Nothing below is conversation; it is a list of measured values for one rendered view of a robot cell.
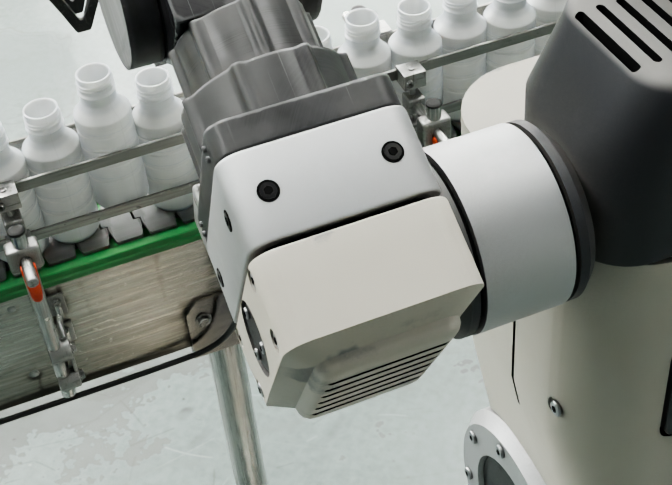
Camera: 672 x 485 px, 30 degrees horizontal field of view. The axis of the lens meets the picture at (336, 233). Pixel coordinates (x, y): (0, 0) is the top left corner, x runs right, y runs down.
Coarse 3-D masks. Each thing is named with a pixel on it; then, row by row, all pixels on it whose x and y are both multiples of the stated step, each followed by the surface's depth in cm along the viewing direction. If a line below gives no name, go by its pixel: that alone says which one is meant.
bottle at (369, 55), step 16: (352, 16) 137; (368, 16) 137; (352, 32) 135; (368, 32) 135; (352, 48) 137; (368, 48) 136; (384, 48) 138; (352, 64) 137; (368, 64) 137; (384, 64) 138
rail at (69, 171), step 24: (432, 24) 144; (552, 24) 141; (336, 48) 141; (480, 48) 140; (384, 72) 137; (144, 144) 130; (168, 144) 131; (72, 168) 129; (96, 168) 130; (168, 192) 135; (192, 192) 137; (96, 216) 134; (0, 240) 131
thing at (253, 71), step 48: (240, 0) 57; (288, 0) 58; (192, 48) 58; (240, 48) 57; (288, 48) 56; (192, 96) 57; (240, 96) 55; (288, 96) 55; (336, 96) 53; (384, 96) 54; (192, 144) 58; (240, 144) 52
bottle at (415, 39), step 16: (416, 0) 138; (400, 16) 136; (416, 16) 136; (400, 32) 138; (416, 32) 137; (432, 32) 139; (400, 48) 138; (416, 48) 138; (432, 48) 138; (400, 64) 139; (432, 80) 140; (400, 96) 142; (432, 96) 142
